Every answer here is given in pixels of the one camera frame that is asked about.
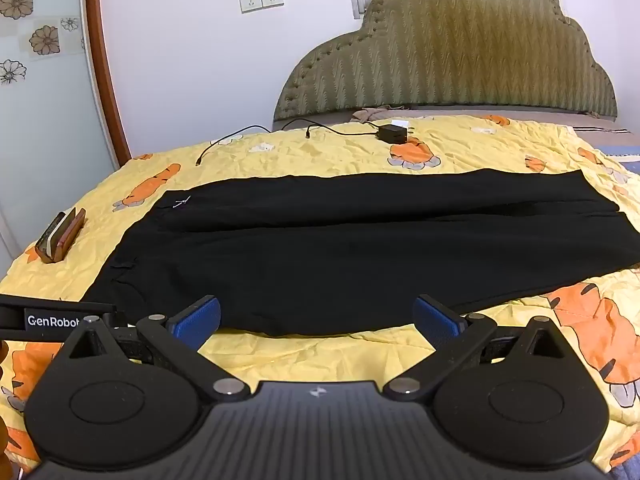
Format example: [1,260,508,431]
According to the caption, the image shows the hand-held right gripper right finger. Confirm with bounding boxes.
[382,294,571,402]

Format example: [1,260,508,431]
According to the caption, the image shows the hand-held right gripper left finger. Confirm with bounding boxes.
[60,295,251,403]

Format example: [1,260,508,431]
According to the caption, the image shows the black pants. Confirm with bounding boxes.
[85,167,639,339]

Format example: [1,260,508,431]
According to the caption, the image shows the brown phone case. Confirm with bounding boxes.
[35,207,87,265]

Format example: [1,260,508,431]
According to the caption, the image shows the black charger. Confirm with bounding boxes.
[377,125,412,145]

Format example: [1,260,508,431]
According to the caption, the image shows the yellow printed blanket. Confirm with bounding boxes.
[0,113,640,480]

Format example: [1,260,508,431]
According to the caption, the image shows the pink cloth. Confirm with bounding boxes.
[350,105,402,124]

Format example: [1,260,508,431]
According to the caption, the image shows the blue bedsheet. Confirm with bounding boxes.
[597,144,640,163]

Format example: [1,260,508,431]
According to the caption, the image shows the olive padded headboard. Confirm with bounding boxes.
[272,0,619,124]

